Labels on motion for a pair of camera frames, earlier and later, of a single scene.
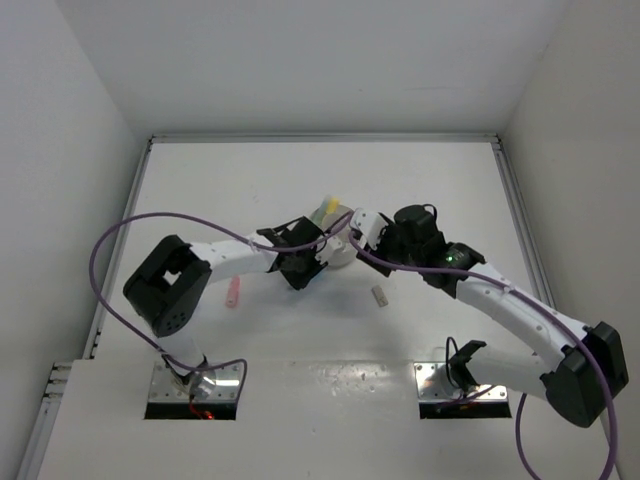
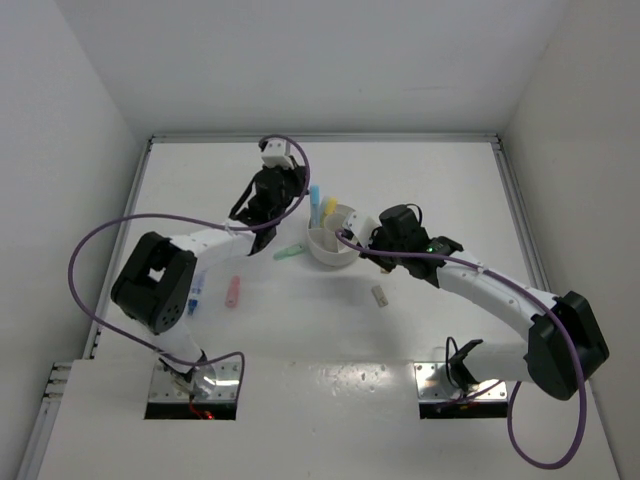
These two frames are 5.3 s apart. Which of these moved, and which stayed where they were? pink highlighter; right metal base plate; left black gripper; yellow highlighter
Moved: left black gripper
Stayed: pink highlighter; yellow highlighter; right metal base plate
